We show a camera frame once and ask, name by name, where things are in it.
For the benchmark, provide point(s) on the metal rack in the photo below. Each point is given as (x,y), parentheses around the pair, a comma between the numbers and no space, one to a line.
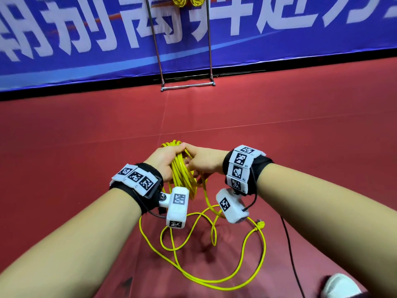
(188,85)

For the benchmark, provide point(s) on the person's left forearm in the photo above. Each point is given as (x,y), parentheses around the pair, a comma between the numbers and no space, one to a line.
(68,245)

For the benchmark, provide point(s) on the black marker wristband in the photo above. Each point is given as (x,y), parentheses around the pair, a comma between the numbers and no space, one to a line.
(137,183)
(247,167)

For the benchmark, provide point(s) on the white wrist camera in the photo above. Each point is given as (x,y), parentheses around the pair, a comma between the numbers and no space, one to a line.
(231,204)
(177,204)

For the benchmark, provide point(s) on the person's right forearm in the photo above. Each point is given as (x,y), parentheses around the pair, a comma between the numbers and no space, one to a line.
(335,220)

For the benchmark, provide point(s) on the person's right hand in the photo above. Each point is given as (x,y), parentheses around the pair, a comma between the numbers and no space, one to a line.
(208,160)

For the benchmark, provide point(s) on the person's left hand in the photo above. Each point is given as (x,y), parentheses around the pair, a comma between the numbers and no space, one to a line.
(162,158)

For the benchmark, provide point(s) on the blue banner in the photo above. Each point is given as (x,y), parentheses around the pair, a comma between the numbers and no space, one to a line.
(93,34)

